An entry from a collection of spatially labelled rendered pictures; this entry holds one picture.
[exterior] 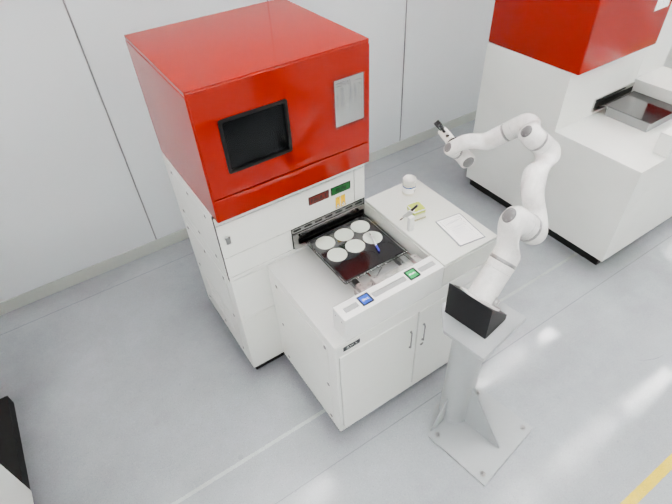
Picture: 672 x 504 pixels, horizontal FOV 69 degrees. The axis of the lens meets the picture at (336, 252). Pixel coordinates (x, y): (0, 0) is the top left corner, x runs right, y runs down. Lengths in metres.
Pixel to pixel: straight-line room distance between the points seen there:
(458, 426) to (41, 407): 2.40
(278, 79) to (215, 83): 0.25
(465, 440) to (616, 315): 1.40
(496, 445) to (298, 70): 2.09
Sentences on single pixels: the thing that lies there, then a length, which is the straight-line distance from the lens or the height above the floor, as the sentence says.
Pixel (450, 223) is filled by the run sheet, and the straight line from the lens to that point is 2.52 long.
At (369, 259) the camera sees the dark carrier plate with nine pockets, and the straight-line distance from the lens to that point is 2.40.
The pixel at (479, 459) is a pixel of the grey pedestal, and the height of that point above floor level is 0.01.
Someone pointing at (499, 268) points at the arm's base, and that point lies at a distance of 2.15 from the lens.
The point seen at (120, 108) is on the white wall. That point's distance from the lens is 3.53.
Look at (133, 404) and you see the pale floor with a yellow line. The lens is 3.24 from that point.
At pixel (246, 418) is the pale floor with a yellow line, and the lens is 2.98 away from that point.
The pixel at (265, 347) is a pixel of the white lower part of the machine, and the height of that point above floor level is 0.21.
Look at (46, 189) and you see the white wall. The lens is 3.67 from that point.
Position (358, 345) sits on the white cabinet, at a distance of 2.25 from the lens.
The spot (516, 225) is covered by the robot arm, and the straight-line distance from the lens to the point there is 2.11.
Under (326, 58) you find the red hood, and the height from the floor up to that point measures 1.79.
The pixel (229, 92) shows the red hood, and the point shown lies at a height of 1.77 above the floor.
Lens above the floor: 2.56
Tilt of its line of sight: 43 degrees down
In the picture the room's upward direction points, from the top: 3 degrees counter-clockwise
